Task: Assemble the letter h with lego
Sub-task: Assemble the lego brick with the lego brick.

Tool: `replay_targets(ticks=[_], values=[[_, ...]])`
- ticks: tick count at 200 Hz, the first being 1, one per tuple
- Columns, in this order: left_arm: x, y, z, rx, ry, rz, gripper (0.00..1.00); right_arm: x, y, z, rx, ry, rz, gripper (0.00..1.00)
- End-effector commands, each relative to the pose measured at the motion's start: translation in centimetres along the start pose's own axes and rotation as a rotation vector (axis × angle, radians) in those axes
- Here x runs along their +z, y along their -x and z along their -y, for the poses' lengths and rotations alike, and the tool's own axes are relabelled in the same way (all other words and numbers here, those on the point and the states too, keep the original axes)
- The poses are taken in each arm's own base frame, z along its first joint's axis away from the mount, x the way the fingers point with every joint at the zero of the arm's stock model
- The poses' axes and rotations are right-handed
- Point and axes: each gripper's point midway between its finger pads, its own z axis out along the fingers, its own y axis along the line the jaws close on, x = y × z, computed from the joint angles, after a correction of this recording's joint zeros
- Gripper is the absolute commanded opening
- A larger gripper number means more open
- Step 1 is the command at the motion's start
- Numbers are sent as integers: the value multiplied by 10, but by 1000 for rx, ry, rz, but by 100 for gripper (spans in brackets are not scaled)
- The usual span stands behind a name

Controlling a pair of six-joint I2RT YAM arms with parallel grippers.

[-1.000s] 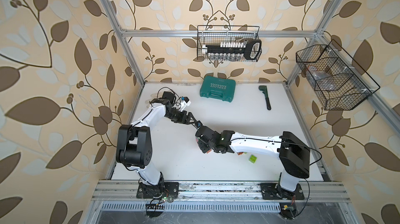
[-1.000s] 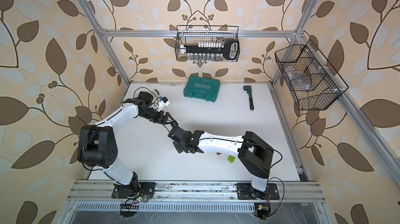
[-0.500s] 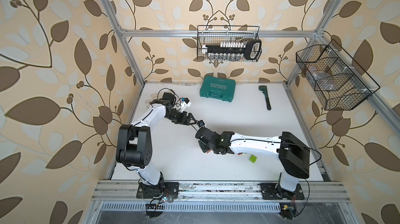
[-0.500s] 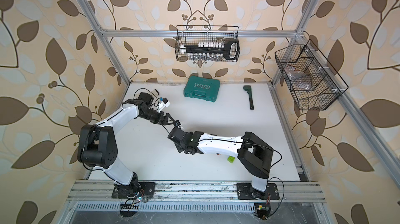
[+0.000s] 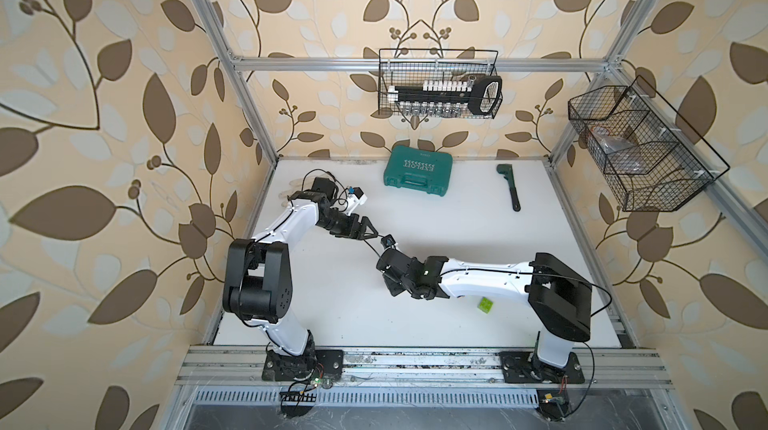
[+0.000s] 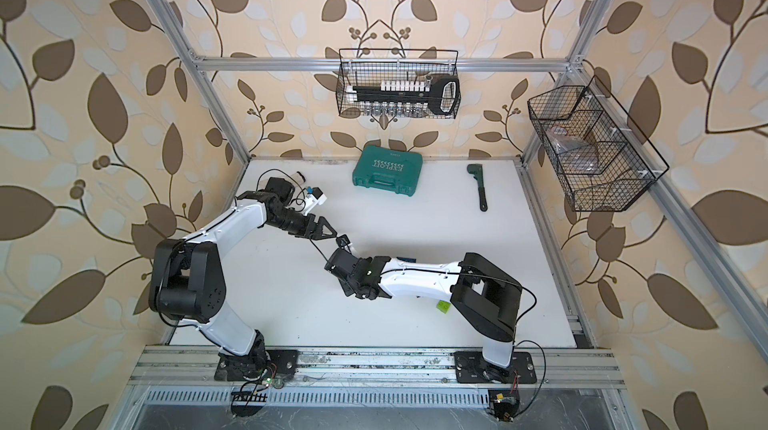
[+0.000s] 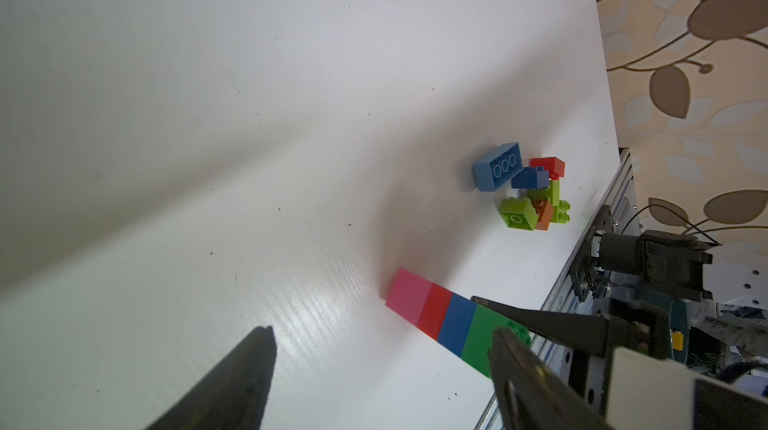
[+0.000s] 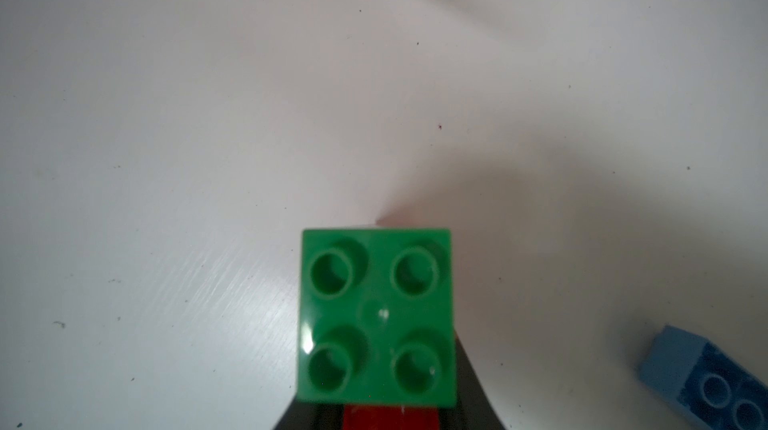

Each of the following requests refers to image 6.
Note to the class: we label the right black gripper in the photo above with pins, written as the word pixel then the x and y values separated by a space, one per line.
pixel 347 287

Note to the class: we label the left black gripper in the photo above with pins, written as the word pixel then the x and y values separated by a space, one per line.
pixel 314 232

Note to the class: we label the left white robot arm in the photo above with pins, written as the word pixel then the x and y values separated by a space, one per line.
pixel 188 285

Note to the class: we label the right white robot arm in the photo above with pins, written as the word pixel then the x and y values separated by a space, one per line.
pixel 487 298

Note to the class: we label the lime green small lego brick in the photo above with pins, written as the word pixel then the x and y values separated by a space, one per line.
pixel 443 306

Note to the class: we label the green plastic tool case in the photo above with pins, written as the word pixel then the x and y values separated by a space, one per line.
pixel 390 170

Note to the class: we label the black white socket tool set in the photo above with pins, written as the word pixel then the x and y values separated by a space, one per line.
pixel 435 96

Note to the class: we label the green black wrench tool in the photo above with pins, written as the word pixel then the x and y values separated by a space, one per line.
pixel 476 171

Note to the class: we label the small circuit board left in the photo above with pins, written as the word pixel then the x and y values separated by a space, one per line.
pixel 251 397

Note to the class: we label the small circuit board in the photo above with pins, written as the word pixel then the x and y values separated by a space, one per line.
pixel 251 397
pixel 504 404

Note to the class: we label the small circuit board right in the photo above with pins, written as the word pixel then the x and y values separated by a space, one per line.
pixel 504 404

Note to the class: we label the plastic bag in basket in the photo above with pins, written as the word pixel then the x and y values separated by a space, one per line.
pixel 574 155

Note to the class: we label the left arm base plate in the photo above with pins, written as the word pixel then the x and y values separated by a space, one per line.
pixel 258 365

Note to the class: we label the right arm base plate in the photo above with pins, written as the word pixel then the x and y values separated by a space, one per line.
pixel 495 367

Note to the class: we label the black wire basket centre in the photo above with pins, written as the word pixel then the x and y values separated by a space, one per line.
pixel 360 66

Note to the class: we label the black wire basket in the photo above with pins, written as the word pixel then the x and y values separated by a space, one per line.
pixel 601 157
pixel 360 66

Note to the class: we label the aluminium front rail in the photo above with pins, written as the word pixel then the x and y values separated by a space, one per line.
pixel 384 367

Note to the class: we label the black wire basket right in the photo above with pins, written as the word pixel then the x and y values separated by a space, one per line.
pixel 601 157

